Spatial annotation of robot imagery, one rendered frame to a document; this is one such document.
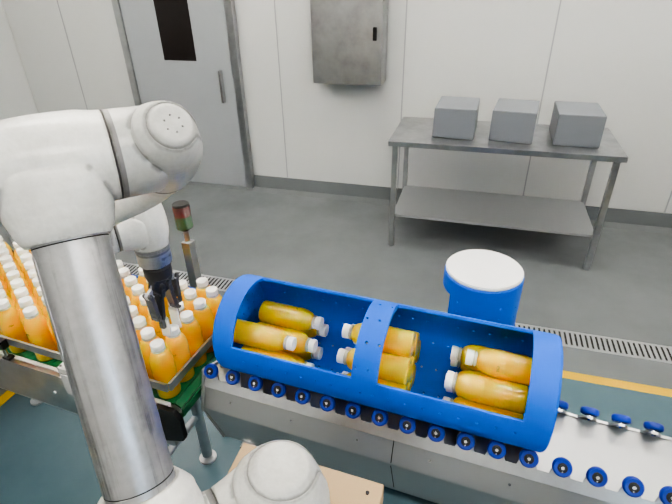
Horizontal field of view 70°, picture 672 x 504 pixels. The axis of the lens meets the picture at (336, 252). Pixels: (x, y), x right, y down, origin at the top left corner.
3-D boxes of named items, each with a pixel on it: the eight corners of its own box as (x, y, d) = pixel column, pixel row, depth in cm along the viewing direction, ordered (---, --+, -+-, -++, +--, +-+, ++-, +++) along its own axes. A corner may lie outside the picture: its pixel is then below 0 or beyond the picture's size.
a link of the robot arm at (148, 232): (166, 231, 134) (116, 244, 128) (154, 179, 126) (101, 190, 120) (176, 247, 126) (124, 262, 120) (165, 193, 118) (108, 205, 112)
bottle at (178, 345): (176, 368, 155) (164, 323, 145) (197, 368, 155) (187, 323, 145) (169, 384, 149) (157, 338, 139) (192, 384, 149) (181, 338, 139)
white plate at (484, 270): (513, 249, 188) (513, 252, 189) (442, 248, 190) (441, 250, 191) (533, 290, 164) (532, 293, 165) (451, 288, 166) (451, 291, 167)
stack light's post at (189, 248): (227, 435, 240) (189, 244, 184) (220, 433, 241) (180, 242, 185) (231, 429, 243) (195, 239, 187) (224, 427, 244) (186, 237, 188)
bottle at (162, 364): (186, 392, 146) (174, 346, 136) (164, 405, 142) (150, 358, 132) (175, 380, 150) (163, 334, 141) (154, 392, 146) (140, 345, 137)
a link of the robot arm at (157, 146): (183, 124, 85) (100, 135, 79) (200, 73, 68) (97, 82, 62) (204, 195, 84) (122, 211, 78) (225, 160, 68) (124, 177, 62)
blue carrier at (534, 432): (539, 478, 114) (566, 395, 99) (220, 387, 141) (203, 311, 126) (540, 390, 136) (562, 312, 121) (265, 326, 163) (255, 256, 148)
